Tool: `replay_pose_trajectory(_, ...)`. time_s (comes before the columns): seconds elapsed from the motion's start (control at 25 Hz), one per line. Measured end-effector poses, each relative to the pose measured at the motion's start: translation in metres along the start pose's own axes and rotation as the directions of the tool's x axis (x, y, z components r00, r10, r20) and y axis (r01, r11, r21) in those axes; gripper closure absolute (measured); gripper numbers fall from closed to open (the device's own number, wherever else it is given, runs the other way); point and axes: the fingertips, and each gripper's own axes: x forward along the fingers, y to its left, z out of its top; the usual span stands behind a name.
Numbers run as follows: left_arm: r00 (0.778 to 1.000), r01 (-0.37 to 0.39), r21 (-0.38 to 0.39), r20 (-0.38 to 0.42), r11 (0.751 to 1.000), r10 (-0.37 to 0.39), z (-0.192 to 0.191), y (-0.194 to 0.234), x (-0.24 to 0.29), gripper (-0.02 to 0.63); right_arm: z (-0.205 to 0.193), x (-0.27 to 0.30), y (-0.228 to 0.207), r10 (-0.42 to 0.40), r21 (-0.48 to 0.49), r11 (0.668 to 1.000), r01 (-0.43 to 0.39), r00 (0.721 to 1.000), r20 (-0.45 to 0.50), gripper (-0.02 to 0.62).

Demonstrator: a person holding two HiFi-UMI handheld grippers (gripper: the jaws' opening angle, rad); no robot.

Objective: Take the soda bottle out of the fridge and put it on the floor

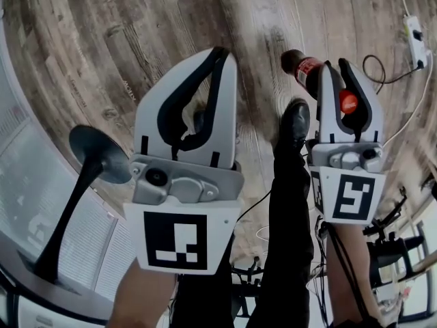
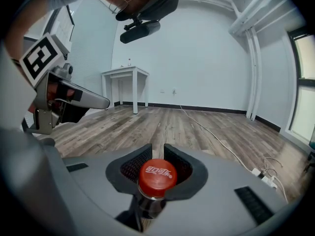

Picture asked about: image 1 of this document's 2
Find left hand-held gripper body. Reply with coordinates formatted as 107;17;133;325
122;154;246;276

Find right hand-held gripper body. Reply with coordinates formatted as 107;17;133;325
305;138;386;227

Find dark cola bottle red cap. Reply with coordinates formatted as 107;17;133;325
280;49;359;114

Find person's left forearm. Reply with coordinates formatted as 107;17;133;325
109;256;180;328

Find person's right forearm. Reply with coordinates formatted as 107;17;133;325
324;221;385;328

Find person's black right shoe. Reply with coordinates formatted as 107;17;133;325
272;97;311;153

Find round black marble table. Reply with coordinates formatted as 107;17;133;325
0;124;133;323

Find person's black trousers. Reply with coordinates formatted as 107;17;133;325
170;138;315;328

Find black metal stand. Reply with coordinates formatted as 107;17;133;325
361;174;437;299

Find white power strip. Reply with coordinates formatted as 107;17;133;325
402;14;432;70

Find white charger cable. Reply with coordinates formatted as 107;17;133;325
381;51;434;147

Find black power cable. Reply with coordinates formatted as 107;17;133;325
362;29;426;85

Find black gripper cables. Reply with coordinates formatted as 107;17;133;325
315;217;375;328

